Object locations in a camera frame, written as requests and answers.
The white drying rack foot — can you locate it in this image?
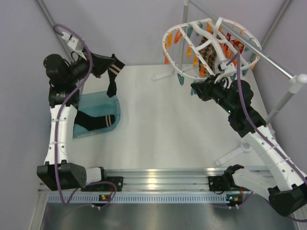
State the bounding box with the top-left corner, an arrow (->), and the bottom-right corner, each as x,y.
214,143 -> 252,166

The brown checkered hanging sock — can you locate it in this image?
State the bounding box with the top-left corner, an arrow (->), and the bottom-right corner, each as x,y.
199,44 -> 217,77

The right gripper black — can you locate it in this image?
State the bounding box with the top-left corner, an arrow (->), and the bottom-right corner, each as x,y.
192,73 -> 236,115

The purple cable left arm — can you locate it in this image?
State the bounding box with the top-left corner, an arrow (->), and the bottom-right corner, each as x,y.
53,23 -> 118,209

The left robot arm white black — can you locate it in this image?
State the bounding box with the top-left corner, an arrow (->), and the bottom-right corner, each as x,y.
36,51 -> 118,191

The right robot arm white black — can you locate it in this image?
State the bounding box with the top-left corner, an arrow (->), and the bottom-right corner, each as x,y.
191,79 -> 307,217

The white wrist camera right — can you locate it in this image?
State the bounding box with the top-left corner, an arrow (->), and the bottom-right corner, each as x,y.
215,60 -> 236,74

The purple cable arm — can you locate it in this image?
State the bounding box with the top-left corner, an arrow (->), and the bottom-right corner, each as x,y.
53,23 -> 118,209
225,52 -> 307,222

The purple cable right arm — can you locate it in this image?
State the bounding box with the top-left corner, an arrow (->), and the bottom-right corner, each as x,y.
225,52 -> 307,222

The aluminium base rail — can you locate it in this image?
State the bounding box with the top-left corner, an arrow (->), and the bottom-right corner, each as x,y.
37,167 -> 274,204

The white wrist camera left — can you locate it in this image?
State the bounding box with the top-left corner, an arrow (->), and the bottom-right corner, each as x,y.
61,32 -> 83,51

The silver drying rack pole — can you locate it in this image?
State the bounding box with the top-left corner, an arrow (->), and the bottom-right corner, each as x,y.
183,0 -> 307,124

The black sock with beige stripes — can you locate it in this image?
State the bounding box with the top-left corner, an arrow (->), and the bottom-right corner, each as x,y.
74,111 -> 116,131

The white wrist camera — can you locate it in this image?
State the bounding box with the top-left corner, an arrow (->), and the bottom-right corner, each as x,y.
215,60 -> 236,74
61,32 -> 83,51

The teal transparent plastic basin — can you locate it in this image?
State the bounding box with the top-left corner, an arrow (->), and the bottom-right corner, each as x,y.
73,92 -> 121,138

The white round clip hanger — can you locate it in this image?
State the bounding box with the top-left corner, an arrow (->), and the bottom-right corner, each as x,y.
162,17 -> 262,83

